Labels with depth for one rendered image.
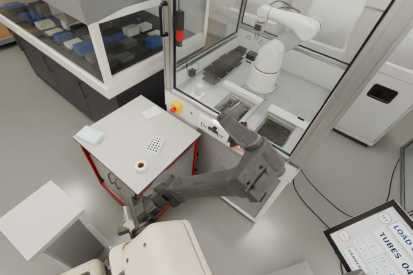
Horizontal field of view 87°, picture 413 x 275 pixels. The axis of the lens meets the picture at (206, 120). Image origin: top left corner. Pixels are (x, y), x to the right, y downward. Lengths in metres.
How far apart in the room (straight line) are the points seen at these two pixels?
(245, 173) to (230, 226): 1.64
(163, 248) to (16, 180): 2.18
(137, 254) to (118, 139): 1.04
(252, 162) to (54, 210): 1.15
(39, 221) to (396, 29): 1.64
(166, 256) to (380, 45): 0.87
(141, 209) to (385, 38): 0.94
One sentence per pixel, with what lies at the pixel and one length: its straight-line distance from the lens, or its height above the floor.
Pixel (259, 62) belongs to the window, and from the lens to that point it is 1.07.
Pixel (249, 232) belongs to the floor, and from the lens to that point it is 2.12.
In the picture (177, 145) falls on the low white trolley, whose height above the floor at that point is 0.76.
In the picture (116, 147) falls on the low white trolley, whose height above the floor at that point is 0.76.
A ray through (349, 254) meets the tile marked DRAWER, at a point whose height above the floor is 1.00.
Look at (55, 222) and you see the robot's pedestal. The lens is 1.40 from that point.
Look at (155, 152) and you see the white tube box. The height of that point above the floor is 0.80.
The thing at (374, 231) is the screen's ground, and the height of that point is 1.10.
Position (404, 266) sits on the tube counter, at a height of 1.11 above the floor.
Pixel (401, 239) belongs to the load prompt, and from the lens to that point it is 1.17.
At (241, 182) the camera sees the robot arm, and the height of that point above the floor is 1.55.
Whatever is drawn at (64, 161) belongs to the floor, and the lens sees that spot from 2.57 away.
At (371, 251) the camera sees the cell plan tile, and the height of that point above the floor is 1.06.
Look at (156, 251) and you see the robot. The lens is 0.59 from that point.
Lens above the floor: 1.96
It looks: 46 degrees down
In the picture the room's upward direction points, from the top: 8 degrees clockwise
